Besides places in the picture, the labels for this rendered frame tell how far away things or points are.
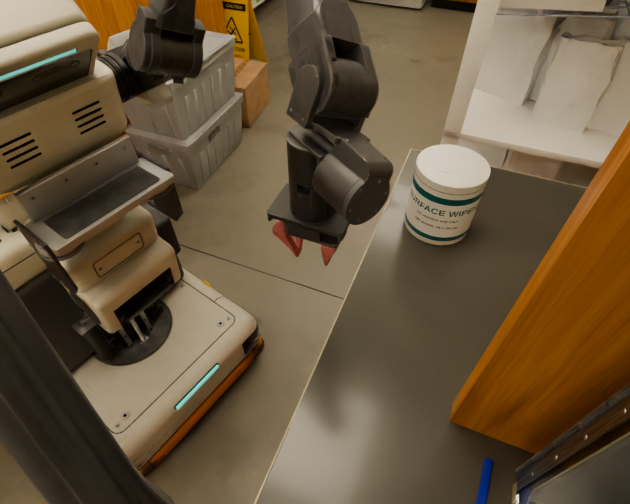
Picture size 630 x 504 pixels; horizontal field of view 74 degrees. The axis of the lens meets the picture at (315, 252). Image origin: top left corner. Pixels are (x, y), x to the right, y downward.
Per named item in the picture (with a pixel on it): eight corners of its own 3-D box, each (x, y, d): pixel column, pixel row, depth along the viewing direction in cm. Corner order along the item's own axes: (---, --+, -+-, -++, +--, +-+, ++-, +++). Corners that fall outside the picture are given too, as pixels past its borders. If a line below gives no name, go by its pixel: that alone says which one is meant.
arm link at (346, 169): (362, 71, 45) (302, 58, 40) (439, 117, 39) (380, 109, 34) (326, 167, 52) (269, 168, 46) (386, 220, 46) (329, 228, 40)
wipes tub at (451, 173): (472, 211, 88) (495, 152, 77) (462, 254, 80) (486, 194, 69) (411, 196, 91) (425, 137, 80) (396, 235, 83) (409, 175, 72)
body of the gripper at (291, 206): (341, 245, 51) (344, 200, 45) (266, 223, 53) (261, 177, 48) (358, 212, 55) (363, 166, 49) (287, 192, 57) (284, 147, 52)
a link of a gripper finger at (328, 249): (333, 285, 57) (336, 238, 50) (286, 269, 59) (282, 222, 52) (349, 250, 61) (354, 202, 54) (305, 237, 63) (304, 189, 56)
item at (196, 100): (245, 93, 247) (237, 34, 223) (187, 147, 210) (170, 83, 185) (185, 80, 258) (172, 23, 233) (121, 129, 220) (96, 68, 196)
